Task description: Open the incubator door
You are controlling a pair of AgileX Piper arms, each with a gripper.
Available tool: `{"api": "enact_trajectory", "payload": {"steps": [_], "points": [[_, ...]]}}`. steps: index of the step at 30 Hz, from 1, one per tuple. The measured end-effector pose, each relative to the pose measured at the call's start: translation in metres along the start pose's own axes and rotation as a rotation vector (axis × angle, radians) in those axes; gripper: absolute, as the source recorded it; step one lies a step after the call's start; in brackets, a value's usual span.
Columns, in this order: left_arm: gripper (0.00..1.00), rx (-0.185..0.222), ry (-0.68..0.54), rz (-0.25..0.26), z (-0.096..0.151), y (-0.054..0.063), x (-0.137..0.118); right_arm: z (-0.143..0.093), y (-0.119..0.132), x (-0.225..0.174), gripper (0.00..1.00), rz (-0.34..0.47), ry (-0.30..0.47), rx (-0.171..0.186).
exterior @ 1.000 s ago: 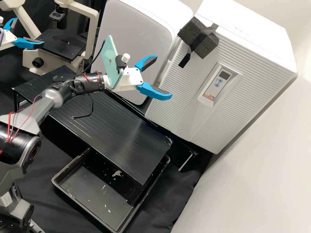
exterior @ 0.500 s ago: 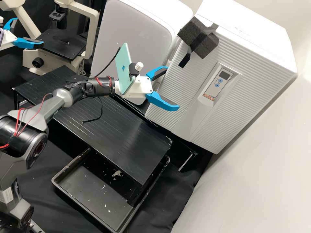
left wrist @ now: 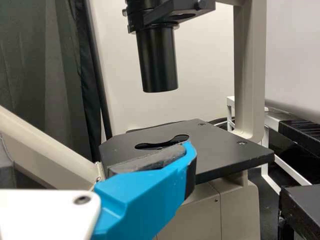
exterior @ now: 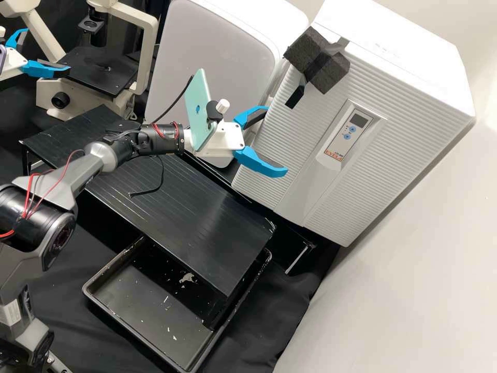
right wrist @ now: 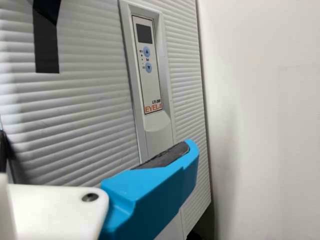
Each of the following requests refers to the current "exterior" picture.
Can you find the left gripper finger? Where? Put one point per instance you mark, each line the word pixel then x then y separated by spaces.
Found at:
pixel 44 69
pixel 13 39

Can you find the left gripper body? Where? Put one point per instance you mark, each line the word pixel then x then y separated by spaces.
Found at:
pixel 15 64

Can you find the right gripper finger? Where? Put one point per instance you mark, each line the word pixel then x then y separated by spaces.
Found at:
pixel 242 118
pixel 260 163

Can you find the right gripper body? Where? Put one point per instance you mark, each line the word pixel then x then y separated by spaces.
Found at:
pixel 225 140

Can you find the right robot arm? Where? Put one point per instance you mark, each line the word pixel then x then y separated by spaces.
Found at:
pixel 77 167

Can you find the incubator door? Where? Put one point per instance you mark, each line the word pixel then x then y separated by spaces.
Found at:
pixel 272 155

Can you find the white incubator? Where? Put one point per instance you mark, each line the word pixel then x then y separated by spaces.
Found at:
pixel 388 31

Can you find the black platform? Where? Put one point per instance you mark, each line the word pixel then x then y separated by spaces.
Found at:
pixel 77 132
pixel 289 233
pixel 186 217

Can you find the white box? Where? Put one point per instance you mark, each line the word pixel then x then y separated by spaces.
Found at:
pixel 217 46

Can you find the cream microscope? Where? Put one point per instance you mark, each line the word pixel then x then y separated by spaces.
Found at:
pixel 128 15

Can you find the black tray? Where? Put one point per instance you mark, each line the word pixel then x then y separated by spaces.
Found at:
pixel 139 299

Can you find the right wrist camera phone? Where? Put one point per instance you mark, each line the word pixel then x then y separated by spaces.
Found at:
pixel 198 108

